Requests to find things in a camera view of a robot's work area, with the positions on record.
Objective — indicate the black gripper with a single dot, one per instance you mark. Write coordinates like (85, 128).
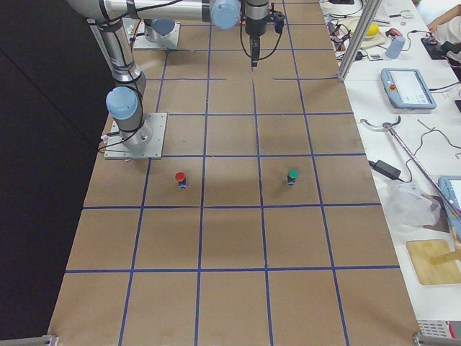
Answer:
(256, 26)

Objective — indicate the green push button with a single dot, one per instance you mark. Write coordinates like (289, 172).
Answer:
(292, 176)

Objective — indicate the yellow ball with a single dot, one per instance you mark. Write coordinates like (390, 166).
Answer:
(373, 30)

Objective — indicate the blue plastic cup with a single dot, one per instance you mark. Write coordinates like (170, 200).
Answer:
(395, 48)

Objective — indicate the blue teach pendant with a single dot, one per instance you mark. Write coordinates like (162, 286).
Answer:
(450, 186)
(406, 89)

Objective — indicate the black power adapter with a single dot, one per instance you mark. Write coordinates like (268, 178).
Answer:
(385, 169)

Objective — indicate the clear plastic bag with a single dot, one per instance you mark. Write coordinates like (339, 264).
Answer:
(408, 208)

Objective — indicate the wooden cutting board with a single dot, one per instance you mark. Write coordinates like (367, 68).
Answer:
(434, 262)

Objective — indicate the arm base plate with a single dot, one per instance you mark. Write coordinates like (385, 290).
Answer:
(146, 143)
(171, 43)

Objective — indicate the aluminium frame post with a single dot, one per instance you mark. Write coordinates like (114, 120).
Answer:
(368, 14)

